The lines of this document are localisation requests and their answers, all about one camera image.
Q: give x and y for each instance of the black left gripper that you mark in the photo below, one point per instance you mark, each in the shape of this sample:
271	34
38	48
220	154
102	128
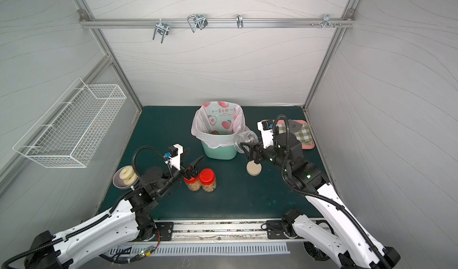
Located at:
184	170

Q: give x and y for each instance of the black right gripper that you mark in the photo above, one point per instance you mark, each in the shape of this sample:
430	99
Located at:
259	153

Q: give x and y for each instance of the glass peanut jar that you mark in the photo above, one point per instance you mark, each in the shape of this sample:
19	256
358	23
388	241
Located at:
246	136

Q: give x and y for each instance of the beige jar lid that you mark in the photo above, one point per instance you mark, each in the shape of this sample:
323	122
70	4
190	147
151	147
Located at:
253	169

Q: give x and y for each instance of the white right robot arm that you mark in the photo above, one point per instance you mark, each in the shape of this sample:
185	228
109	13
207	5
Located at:
346	242

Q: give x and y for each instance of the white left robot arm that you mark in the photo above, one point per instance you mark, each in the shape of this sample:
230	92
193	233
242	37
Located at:
127	220

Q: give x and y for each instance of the mint green trash bin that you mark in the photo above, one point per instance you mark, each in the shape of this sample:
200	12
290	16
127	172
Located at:
219	153

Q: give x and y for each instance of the pink white plastic bin bag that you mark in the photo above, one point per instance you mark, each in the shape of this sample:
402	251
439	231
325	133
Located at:
216	123

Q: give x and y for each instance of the green white checkered cloth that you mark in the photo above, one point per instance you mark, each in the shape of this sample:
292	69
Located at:
304	136

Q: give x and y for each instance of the pink plastic tray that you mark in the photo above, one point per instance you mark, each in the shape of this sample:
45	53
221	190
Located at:
307	147

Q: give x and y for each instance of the cream round buns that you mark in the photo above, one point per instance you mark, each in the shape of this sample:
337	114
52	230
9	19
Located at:
127	175

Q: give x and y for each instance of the grey bowl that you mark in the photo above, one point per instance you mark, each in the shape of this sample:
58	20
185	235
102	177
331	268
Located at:
119	184

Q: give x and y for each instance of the metal hook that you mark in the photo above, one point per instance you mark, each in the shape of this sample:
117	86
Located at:
239	21
161	30
197	21
326	23

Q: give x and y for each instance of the aluminium crossbar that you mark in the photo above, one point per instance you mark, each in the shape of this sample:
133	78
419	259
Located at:
213	23

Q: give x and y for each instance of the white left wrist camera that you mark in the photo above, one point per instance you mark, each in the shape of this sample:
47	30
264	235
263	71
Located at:
173	156

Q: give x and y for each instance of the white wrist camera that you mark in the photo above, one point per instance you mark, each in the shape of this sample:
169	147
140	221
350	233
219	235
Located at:
266	129
173	156

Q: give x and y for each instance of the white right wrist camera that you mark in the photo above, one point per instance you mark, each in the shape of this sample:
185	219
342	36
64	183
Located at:
266	129

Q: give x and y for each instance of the steel spatula wooden handle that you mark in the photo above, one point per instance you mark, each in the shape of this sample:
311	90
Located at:
294	126

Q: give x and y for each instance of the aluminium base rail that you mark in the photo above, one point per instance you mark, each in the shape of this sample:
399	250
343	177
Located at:
246	230

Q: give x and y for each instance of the white slotted cable duct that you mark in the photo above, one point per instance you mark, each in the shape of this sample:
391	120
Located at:
221	249

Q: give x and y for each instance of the white wire basket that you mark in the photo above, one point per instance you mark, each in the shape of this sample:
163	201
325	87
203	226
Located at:
68	134

